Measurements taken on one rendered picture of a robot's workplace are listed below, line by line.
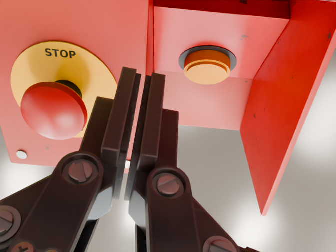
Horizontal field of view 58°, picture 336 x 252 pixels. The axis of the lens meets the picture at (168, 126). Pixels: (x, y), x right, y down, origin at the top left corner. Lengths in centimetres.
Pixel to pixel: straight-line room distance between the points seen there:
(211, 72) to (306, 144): 108
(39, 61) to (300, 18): 16
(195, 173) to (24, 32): 117
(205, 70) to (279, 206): 133
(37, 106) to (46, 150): 7
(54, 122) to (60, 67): 4
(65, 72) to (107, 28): 4
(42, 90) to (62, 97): 1
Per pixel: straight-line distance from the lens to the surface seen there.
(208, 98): 29
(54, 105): 19
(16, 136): 25
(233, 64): 26
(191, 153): 125
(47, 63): 21
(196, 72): 25
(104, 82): 20
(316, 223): 169
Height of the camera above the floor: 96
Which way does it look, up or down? 55 degrees down
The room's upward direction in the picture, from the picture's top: 176 degrees counter-clockwise
